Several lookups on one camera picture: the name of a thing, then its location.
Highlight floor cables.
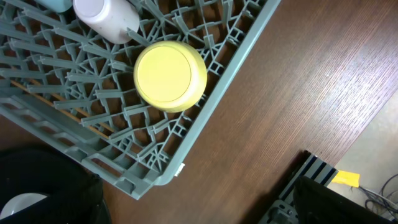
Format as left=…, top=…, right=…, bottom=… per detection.
left=357, top=172, right=398, bottom=220

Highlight yellow bowl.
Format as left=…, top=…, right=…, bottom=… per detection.
left=134, top=40, right=207, bottom=113

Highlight grey dishwasher rack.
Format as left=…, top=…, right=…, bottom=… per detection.
left=1, top=1, right=279, bottom=199

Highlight right base aluminium rail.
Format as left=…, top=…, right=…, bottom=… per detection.
left=259, top=151, right=338, bottom=224

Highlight pink cup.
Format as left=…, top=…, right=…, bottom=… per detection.
left=73, top=0, right=140, bottom=44

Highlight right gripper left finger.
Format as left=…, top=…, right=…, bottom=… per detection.
left=1, top=175, right=103, bottom=224

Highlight yellow tape piece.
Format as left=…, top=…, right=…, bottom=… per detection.
left=331, top=170, right=360, bottom=188

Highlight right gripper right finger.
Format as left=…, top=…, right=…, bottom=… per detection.
left=297, top=183, right=392, bottom=224

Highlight grey plate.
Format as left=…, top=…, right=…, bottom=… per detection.
left=1, top=193, right=47, bottom=219

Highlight light blue cup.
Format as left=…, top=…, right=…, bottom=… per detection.
left=35, top=0, right=73, bottom=13

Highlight round black serving tray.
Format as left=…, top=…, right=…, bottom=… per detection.
left=1, top=147, right=111, bottom=223

